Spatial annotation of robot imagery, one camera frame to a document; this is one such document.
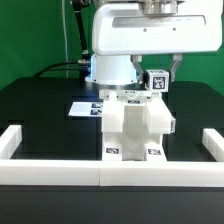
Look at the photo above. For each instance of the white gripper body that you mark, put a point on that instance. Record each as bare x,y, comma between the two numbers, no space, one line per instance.
149,27

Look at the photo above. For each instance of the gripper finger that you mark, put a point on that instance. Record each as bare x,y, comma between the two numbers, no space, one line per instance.
136,60
176,61

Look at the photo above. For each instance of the white chair seat part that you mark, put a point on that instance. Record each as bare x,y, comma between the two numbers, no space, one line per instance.
133,140

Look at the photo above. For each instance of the white chair back part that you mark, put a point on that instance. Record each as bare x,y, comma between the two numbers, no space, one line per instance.
157,115

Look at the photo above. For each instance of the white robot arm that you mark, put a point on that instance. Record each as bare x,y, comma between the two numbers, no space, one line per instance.
115,69

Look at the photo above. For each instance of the small white tagged cube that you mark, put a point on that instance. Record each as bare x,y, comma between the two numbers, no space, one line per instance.
173,125

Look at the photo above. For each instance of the white base tag sheet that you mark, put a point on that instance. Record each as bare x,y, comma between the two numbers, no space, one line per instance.
86,109

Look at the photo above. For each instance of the white obstacle fence wall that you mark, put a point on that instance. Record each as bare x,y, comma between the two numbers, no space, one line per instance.
101,173

